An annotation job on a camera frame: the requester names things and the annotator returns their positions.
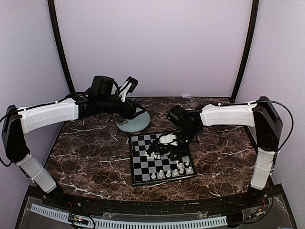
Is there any left black frame post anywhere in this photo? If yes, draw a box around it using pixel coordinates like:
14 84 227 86
47 0 76 93

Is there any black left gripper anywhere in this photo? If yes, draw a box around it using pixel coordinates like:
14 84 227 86
98 96 146 120

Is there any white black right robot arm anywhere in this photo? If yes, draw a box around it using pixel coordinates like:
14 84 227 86
159 96 283 207

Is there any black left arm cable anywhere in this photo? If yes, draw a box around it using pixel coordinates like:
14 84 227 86
0 113 15 167

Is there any pale green flower plate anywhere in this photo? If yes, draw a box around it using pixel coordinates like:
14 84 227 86
115 111 150 133

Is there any right black frame post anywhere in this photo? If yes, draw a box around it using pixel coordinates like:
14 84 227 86
230 0 259 103

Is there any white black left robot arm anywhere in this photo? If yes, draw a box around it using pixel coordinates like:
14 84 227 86
0 75 145 208

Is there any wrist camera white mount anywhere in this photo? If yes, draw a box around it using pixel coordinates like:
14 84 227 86
159 134 178 146
118 76 139 102

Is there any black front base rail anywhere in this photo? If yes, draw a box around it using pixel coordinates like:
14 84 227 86
40 193 269 215

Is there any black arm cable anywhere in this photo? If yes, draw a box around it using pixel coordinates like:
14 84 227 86
0 113 15 167
254 100 295 172

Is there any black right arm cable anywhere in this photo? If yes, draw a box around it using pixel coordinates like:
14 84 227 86
254 100 295 172

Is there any black chess pieces pile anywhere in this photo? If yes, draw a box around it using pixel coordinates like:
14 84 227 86
132 140 170 156

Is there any black frame post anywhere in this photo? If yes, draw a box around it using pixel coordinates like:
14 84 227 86
230 0 259 103
47 0 76 93

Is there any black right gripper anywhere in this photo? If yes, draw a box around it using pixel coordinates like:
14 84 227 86
170 125 199 160

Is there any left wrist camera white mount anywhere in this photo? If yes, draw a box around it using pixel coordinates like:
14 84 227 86
118 76 139 102

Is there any white slotted cable duct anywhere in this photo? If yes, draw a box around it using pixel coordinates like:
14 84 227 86
30 204 227 229

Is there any black grey chessboard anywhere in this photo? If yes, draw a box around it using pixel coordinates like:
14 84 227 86
129 133 197 187

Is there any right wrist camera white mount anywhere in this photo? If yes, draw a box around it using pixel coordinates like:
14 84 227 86
159 134 178 146

